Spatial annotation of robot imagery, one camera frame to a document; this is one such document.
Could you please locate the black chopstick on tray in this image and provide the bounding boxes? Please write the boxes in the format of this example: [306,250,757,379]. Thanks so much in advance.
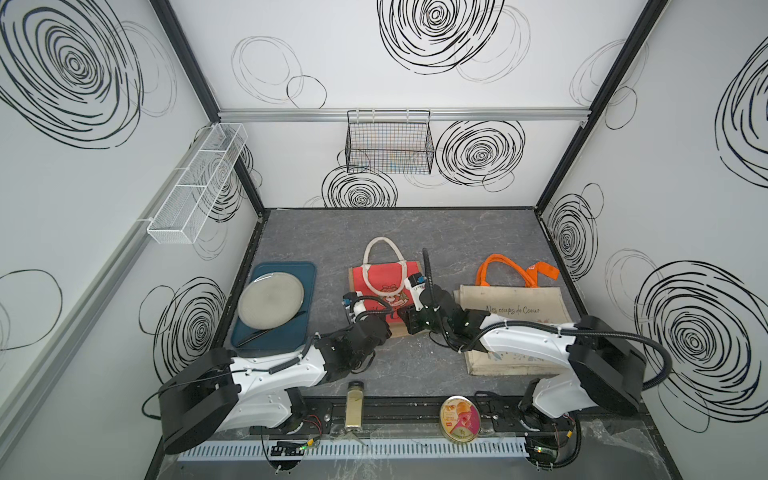
[233,310,307,348]

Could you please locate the aluminium wall rail back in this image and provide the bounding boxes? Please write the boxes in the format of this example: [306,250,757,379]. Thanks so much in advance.
[219,107,591,123]

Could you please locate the red jute Christmas bag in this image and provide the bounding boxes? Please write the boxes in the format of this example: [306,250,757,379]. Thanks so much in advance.
[348,236,422,338]

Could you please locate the glass spice bottle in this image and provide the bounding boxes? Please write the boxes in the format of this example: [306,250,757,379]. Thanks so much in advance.
[344,380,364,431]

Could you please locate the white wire wall shelf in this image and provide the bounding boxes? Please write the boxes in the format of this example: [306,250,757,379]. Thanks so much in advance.
[147,123,248,245]

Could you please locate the black wire wall basket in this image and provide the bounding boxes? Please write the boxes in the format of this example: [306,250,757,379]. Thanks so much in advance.
[344,120,435,175]

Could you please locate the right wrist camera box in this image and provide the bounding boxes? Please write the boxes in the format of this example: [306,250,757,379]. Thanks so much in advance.
[405,273,426,298]

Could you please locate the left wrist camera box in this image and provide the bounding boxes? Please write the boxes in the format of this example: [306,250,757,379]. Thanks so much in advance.
[342,292,366,322]

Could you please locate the black corner frame post right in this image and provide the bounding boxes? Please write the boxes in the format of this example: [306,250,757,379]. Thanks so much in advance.
[534,0,669,215]

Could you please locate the round pink tin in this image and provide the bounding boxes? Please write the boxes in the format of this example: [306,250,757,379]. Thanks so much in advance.
[439,396,481,443]

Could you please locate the grey round plate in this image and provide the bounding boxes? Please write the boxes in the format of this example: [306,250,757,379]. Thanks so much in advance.
[238,272,305,330]

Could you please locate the teal tray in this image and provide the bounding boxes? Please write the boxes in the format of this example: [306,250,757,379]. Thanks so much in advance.
[230,262,316,358]

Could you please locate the black corner frame post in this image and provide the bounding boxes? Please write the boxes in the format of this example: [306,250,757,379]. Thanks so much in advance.
[149,0,267,218]
[534,0,669,215]

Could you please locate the white slotted cable duct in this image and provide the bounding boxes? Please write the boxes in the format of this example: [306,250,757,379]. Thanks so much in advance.
[178,437,528,462]

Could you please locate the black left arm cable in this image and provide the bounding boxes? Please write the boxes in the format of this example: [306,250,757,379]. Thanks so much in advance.
[344,293,394,316]

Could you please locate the black corner frame post left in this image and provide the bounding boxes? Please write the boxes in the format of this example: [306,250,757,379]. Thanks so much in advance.
[149,0,267,218]

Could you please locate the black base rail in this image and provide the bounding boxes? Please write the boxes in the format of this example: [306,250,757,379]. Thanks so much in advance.
[161,392,577,439]

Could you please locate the aluminium wall rail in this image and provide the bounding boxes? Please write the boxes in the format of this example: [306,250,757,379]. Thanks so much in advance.
[1,122,219,458]
[219,107,591,123]

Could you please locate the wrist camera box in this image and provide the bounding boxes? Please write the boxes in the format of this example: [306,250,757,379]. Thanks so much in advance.
[342,292,366,322]
[405,273,426,298]

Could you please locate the aluminium wall rail left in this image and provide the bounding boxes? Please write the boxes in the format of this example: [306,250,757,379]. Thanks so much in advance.
[1,122,219,458]

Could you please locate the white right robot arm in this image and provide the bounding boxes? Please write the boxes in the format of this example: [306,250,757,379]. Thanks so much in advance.
[401,283,646,419]

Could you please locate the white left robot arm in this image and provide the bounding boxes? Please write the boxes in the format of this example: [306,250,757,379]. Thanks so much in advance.
[157,312,391,455]

